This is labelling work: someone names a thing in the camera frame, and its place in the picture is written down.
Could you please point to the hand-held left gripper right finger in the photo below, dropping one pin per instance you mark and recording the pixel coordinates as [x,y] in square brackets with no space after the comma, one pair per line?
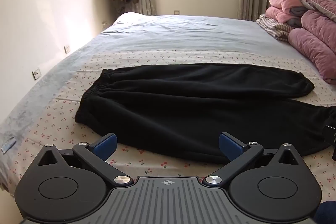
[231,146]

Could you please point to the black pants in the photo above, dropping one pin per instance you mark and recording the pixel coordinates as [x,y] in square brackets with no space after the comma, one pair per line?
[183,108]

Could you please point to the bed sheet fabric label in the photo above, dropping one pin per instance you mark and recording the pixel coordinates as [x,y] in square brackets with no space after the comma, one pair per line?
[8,145]

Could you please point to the striped folded cloth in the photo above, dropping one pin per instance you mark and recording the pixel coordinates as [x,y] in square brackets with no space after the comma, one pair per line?
[273,28]

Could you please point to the person's dark blue clothing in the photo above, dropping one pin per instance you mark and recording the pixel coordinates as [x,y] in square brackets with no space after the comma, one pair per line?
[326,213]

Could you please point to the pink folded quilt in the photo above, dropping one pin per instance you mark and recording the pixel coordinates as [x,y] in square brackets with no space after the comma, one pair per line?
[283,7]

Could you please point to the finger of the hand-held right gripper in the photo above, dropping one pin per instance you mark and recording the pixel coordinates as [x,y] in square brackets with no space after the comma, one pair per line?
[331,134]

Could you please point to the mauve quilt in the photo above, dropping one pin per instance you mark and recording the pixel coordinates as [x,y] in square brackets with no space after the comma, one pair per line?
[315,48]

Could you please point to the bed with grey sheet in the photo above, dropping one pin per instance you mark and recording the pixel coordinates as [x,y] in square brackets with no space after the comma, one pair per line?
[183,32]

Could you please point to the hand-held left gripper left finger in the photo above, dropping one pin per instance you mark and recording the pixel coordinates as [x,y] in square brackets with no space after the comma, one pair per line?
[106,146]

